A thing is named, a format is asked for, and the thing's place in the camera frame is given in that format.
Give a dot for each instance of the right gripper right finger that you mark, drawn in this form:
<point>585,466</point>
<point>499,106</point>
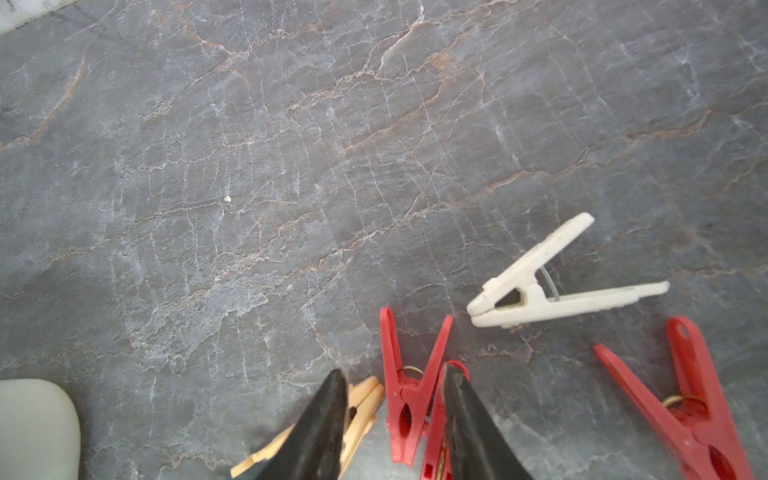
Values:
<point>478,450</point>

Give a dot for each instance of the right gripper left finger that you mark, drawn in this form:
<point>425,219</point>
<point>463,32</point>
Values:
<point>313,448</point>

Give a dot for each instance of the white plastic storage box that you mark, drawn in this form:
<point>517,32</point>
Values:
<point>40,431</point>

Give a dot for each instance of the red clothespin pair left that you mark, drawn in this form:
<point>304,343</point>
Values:
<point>416,407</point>

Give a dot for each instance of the white clothespin far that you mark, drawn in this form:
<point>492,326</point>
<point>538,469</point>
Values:
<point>516,297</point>

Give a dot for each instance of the red clothespin right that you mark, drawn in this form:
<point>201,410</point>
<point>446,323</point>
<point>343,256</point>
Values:
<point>696,425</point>

